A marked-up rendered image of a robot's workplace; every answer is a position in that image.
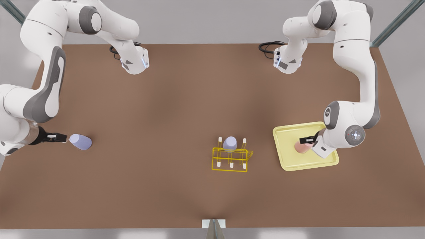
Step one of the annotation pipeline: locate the silver frame post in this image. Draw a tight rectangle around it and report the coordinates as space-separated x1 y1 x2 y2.
0 0 26 25
202 219 226 239
370 0 425 47

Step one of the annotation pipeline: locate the yellow wire cup rack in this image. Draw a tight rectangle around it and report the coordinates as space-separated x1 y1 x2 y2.
212 136 254 173

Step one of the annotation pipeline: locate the pink cup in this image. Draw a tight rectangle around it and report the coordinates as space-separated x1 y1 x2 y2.
295 141 313 154

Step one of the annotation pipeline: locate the black cable loop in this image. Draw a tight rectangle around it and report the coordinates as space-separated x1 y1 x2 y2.
109 41 142 61
258 41 287 60

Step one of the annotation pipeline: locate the yellow tray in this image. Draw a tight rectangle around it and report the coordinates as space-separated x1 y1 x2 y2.
273 121 340 172

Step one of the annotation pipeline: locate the lavender cup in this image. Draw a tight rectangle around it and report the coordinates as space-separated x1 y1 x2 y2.
69 133 92 151
223 136 238 153

